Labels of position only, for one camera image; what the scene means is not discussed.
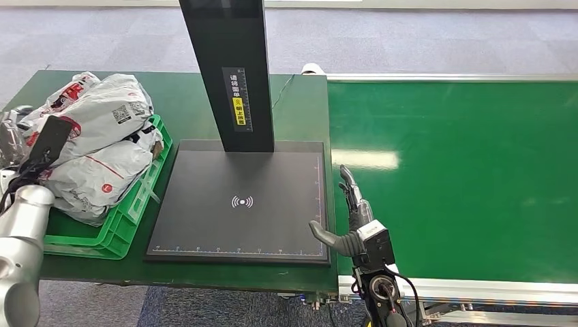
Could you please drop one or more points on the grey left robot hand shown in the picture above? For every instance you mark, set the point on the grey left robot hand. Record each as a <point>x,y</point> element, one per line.
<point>11,140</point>

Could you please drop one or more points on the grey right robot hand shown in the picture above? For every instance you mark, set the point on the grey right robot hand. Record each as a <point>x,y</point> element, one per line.
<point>356,207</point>

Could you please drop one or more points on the white courier bag QR codes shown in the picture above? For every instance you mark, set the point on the white courier bag QR codes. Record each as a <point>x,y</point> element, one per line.
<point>104,122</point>

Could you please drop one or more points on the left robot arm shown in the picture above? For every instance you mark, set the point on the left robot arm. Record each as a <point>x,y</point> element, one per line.
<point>22,243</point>

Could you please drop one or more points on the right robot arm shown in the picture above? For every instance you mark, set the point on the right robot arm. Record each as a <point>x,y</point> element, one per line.
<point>381,289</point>

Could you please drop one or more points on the green conveyor belt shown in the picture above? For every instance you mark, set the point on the green conveyor belt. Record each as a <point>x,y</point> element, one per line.
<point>451,180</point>

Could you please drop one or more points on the black scanner machine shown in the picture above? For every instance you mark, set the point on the black scanner machine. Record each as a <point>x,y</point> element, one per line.
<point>244,216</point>

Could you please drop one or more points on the white courier bag red print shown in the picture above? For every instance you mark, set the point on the white courier bag red print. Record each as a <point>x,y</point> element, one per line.
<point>67,92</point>

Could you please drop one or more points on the white courier bag round logo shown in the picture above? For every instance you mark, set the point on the white courier bag round logo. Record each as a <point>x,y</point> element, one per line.
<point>95,180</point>

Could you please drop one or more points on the white courier bag black print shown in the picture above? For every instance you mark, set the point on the white courier bag black print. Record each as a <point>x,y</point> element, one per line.
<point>146,135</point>

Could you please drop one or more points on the green plastic crate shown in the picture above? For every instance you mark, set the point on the green plastic crate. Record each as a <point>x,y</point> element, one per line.
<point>122,221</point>

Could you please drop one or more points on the yellow and white scanner label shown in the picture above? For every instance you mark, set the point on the yellow and white scanner label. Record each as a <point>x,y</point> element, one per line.
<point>238,104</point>

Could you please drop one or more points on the dark green table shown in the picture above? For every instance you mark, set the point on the dark green table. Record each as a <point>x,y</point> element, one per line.
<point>189,113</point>

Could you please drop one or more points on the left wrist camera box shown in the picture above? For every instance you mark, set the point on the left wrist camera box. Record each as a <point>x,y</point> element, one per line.
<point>50,140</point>

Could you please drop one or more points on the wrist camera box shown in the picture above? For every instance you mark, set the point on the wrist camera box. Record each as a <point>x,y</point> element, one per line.
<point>50,140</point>
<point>377,243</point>

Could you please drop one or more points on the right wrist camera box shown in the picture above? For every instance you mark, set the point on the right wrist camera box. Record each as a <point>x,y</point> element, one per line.
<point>377,243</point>

